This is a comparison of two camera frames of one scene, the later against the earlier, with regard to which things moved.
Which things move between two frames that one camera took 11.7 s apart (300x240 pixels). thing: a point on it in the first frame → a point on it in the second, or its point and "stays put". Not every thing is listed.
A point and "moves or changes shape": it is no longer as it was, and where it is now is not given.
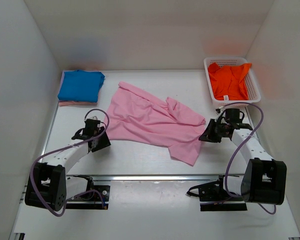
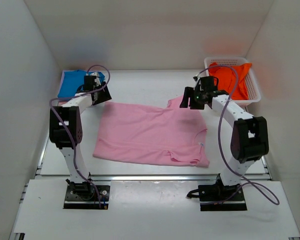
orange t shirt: [228, 81] stays put
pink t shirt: [133, 116] moves or changes shape
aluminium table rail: [151, 177] stays put
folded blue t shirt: [80, 85] stays put
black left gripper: [105, 142] → [106, 96]
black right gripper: [208, 135] → [190, 92]
